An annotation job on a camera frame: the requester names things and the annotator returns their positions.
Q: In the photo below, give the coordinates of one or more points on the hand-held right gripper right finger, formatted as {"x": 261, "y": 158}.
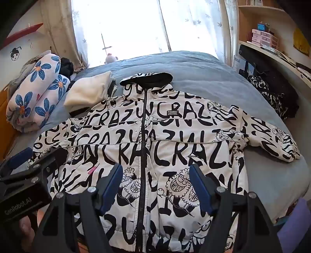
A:
{"x": 201, "y": 187}

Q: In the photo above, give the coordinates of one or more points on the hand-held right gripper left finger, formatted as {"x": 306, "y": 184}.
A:
{"x": 113, "y": 185}

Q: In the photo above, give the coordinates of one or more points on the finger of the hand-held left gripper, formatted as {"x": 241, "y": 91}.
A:
{"x": 20, "y": 155}
{"x": 53, "y": 158}

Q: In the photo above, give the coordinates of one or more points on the white black printed jacket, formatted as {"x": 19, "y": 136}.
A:
{"x": 170, "y": 136}

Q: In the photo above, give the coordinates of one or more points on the dark clothes pile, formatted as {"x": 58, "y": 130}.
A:
{"x": 66, "y": 68}

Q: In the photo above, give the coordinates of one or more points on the person's left hand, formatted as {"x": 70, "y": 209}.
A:
{"x": 26, "y": 227}

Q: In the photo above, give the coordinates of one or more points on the wooden headboard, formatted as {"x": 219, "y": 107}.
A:
{"x": 4, "y": 121}

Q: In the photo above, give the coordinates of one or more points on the blue floral rolled quilt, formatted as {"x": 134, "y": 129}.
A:
{"x": 41, "y": 92}

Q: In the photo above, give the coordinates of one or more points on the cream folded garment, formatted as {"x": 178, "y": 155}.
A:
{"x": 90, "y": 92}

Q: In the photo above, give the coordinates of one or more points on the purple cloth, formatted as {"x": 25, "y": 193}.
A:
{"x": 296, "y": 223}

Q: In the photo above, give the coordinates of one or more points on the grey-blue bed blanket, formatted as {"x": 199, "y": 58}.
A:
{"x": 194, "y": 73}

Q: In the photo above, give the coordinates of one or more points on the pink plush toy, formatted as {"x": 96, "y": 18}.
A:
{"x": 110, "y": 58}

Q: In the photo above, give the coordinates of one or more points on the black white patterned cloth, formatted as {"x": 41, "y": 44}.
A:
{"x": 257, "y": 85}

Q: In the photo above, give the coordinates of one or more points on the black bag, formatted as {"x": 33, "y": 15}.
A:
{"x": 277, "y": 82}

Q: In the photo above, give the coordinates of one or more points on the beige curtain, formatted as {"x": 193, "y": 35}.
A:
{"x": 60, "y": 29}

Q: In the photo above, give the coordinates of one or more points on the white printed box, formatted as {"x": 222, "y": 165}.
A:
{"x": 236, "y": 62}

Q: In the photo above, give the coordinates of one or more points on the white sheer curtain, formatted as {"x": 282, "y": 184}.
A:
{"x": 136, "y": 24}

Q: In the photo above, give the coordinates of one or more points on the stack of pink boxes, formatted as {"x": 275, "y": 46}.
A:
{"x": 261, "y": 39}

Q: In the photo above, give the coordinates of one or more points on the small blue box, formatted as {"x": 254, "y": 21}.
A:
{"x": 262, "y": 26}

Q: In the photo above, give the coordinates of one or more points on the yellow cloth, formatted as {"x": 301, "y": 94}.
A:
{"x": 301, "y": 40}

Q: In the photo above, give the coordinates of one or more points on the wooden shelf unit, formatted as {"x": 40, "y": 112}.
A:
{"x": 267, "y": 9}

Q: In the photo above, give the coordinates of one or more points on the face wall sticker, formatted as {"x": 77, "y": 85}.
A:
{"x": 15, "y": 55}

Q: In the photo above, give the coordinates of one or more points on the red wall shelf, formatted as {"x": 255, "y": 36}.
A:
{"x": 24, "y": 32}

